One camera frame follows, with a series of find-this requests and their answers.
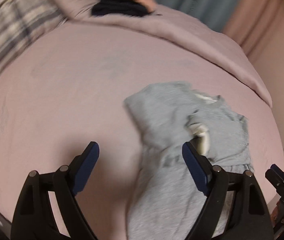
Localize grey New York sweatshirt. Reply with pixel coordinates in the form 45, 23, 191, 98
125, 82, 253, 239

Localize pink bed sheet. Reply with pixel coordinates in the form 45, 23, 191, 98
0, 22, 284, 239

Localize pink curtain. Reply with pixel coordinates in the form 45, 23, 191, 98
222, 0, 284, 61

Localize plaid pillow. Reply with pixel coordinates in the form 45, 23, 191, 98
0, 0, 66, 75

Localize folded pink duvet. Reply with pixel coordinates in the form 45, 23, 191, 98
53, 0, 273, 107

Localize folded navy garment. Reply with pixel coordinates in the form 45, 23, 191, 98
91, 0, 150, 17

